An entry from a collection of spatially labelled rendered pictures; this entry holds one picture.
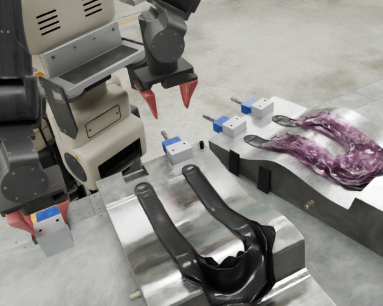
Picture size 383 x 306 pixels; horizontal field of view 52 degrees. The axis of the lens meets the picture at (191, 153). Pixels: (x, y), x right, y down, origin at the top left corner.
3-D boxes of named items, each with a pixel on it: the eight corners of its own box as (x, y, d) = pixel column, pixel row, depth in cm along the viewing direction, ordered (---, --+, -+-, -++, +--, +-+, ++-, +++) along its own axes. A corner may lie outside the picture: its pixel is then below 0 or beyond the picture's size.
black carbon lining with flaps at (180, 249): (132, 194, 83) (121, 160, 77) (199, 167, 87) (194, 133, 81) (205, 337, 57) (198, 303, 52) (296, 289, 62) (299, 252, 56)
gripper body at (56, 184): (69, 195, 62) (53, 159, 57) (3, 220, 59) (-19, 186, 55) (61, 171, 67) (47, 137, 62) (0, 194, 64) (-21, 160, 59)
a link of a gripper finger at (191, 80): (202, 111, 80) (197, 69, 74) (171, 122, 78) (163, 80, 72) (189, 98, 85) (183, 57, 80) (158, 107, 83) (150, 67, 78)
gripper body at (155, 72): (195, 76, 75) (191, 38, 71) (146, 91, 72) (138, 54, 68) (182, 64, 80) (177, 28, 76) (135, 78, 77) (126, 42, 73)
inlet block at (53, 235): (36, 209, 77) (26, 190, 74) (61, 199, 79) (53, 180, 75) (47, 258, 68) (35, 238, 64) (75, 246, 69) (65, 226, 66)
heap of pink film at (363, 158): (253, 150, 91) (252, 123, 86) (299, 116, 100) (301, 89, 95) (357, 204, 75) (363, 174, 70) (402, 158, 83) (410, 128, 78)
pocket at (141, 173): (123, 184, 88) (120, 172, 86) (145, 175, 90) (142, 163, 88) (129, 196, 85) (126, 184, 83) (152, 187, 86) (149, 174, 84)
